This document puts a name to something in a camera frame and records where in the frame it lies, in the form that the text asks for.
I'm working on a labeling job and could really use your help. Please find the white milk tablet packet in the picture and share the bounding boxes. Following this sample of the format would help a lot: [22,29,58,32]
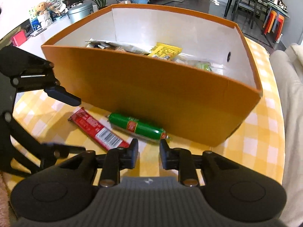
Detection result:
[85,38,151,55]

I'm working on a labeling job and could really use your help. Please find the grey sofa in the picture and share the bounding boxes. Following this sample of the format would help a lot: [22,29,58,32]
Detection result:
[270,44,303,226]

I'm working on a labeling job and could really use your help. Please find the orange cardboard box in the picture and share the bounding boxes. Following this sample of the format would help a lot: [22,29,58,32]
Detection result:
[42,4,262,147]

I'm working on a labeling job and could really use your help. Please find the red snack bar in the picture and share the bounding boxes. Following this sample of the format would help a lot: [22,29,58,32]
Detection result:
[68,107,129,151]

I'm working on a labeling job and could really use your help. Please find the white tv cabinet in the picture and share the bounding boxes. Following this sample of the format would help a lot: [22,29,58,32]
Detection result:
[14,16,71,60]

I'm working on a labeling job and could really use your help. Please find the plush toy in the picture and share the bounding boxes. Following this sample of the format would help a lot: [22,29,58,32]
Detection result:
[35,2,49,16]

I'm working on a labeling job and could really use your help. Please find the orange red stools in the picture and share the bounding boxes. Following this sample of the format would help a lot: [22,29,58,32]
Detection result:
[262,8,287,43]

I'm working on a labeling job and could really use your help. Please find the green snack packet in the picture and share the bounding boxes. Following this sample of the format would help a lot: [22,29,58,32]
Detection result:
[173,53,226,74]

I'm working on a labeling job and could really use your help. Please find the yellow snack packet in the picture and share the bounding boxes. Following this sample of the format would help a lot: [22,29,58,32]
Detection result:
[148,42,182,60]

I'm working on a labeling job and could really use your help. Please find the grey trash can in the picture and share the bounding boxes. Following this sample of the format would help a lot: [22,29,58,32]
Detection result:
[68,3,94,24]

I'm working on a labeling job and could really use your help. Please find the dark dining table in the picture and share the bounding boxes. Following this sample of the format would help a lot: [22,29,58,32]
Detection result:
[223,0,290,29]

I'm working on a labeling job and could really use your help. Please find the green sausage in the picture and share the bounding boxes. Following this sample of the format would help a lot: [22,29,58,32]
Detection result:
[106,113,170,143]

